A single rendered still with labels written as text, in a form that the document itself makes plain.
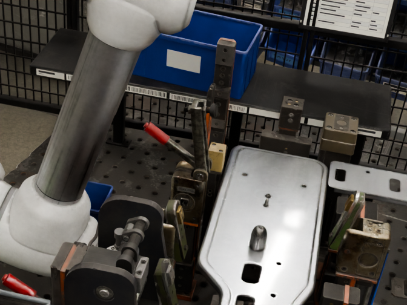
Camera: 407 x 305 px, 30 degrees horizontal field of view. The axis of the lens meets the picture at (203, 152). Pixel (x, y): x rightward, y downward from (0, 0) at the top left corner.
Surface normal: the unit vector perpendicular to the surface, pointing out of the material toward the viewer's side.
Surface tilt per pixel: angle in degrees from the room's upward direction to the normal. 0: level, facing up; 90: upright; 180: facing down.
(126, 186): 0
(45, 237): 83
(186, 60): 90
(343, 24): 90
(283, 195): 0
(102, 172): 0
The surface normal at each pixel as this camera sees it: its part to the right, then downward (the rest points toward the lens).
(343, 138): -0.20, 0.54
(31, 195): -0.29, -0.41
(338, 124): 0.08, -0.81
